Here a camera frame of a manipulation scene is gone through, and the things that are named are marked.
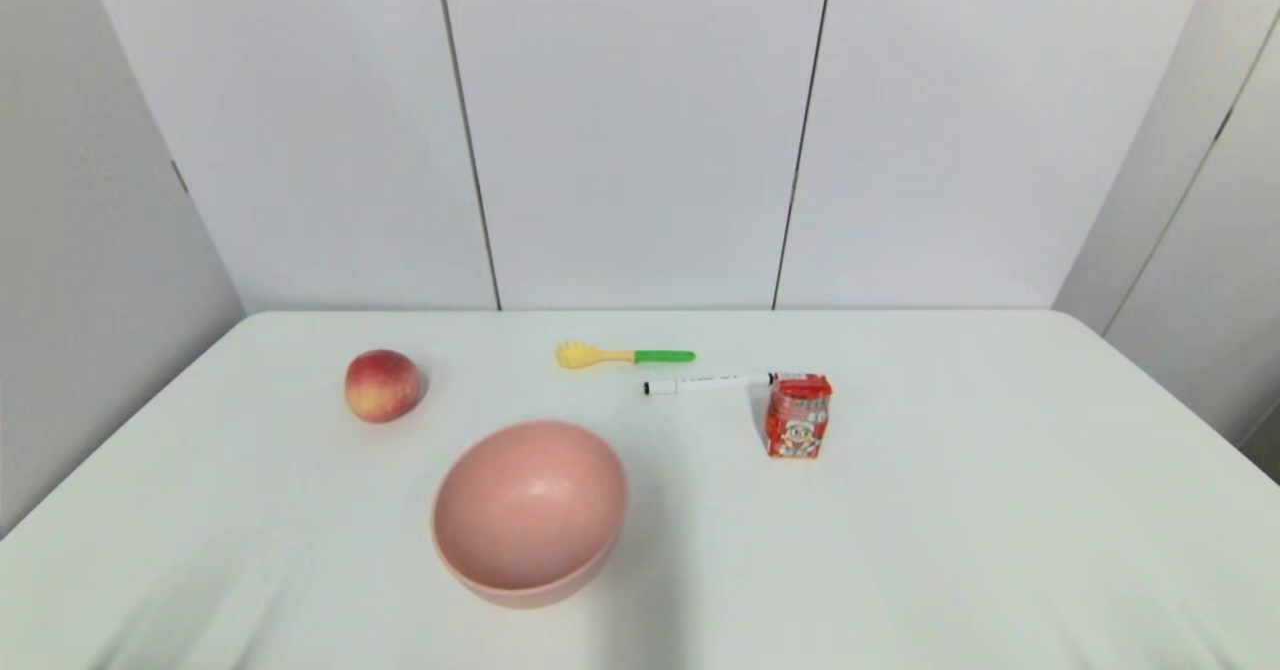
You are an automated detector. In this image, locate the red milk carton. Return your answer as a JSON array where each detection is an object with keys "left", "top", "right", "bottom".
[{"left": 764, "top": 373, "right": 834, "bottom": 460}]

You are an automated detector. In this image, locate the white marker black cap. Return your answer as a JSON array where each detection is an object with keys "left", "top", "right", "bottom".
[{"left": 643, "top": 372, "right": 777, "bottom": 397}]

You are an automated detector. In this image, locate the pink bowl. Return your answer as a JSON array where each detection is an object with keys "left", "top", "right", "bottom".
[{"left": 431, "top": 420, "right": 630, "bottom": 610}]

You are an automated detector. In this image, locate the yellow fork green handle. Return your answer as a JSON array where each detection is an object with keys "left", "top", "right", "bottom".
[{"left": 555, "top": 340, "right": 697, "bottom": 371}]

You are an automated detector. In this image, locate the red yellow peach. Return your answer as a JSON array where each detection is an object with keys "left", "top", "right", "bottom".
[{"left": 344, "top": 349, "right": 424, "bottom": 424}]

